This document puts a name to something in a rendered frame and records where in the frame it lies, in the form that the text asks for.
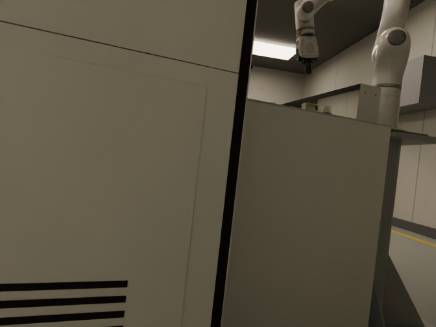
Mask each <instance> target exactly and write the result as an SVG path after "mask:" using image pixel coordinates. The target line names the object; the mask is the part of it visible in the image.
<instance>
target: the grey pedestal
mask: <svg viewBox="0 0 436 327"><path fill-rule="evenodd" d="M428 144H436V137H432V136H423V135H418V134H409V133H404V132H391V136H390V142H389V153H388V159H387V169H386V176H385V186H384V192H383V203H382V209H381V219H380V231H379V236H378V247H377V253H376V264H375V270H374V281H373V286H372V297H371V303H370V314H369V325H368V327H434V326H433V325H432V324H430V323H429V322H427V321H425V320H424V319H422V318H421V317H420V316H419V314H418V312H417V310H416V308H415V306H414V304H413V302H412V300H411V298H410V296H409V294H408V292H407V290H406V288H405V286H404V284H403V282H402V280H401V278H400V276H399V274H398V272H397V270H396V268H395V266H394V264H393V262H392V260H391V258H390V256H389V245H390V238H391V228H392V222H393V212H394V201H395V195H396V184H397V178H398V167H399V161H400V151H401V145H428Z"/></svg>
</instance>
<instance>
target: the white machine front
mask: <svg viewBox="0 0 436 327"><path fill-rule="evenodd" d="M257 11H258V0H247V7H246V14H245V25H244V31H243V43H242V49H241V60H240V67H239V73H242V74H245V75H248V76H249V75H250V69H251V63H252V52H253V46H254V35H255V28H256V17H257Z"/></svg>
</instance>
